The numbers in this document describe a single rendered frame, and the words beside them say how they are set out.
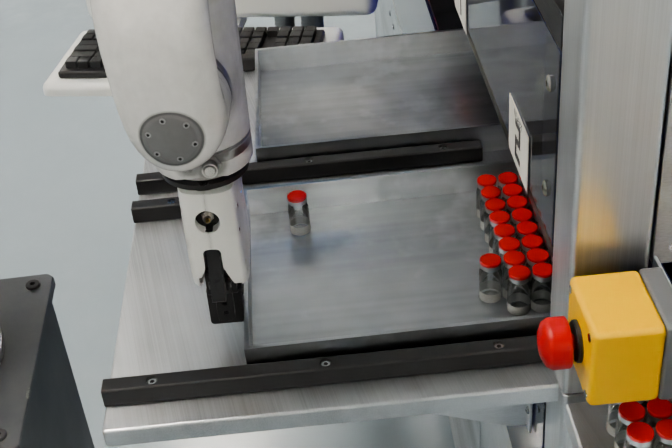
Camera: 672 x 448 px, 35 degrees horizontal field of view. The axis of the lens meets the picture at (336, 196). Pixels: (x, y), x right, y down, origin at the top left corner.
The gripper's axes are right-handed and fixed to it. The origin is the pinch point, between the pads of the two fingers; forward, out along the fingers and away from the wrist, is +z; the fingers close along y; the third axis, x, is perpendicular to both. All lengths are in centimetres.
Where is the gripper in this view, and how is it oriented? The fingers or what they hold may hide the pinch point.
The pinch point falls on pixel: (226, 301)
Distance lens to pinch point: 101.4
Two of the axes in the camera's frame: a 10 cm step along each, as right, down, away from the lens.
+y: -0.6, -5.6, 8.3
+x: -10.0, 0.9, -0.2
